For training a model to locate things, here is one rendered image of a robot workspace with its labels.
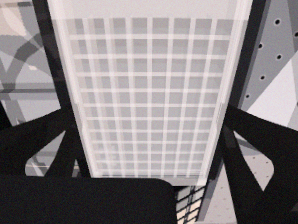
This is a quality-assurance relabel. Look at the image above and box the grey perforated base plate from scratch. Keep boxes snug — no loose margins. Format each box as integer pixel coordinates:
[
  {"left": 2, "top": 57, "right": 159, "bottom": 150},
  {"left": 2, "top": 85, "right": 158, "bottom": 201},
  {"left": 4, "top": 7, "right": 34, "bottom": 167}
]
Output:
[{"left": 194, "top": 0, "right": 298, "bottom": 224}]

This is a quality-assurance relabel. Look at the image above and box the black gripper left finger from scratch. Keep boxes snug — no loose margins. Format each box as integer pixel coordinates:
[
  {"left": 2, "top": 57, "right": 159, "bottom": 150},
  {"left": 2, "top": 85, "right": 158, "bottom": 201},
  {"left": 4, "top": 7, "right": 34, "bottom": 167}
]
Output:
[{"left": 0, "top": 104, "right": 80, "bottom": 177}]

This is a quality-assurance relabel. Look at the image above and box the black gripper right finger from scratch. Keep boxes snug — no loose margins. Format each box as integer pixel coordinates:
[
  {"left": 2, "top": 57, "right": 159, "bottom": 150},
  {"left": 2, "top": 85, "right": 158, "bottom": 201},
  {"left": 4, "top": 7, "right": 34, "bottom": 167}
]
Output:
[{"left": 219, "top": 104, "right": 298, "bottom": 224}]

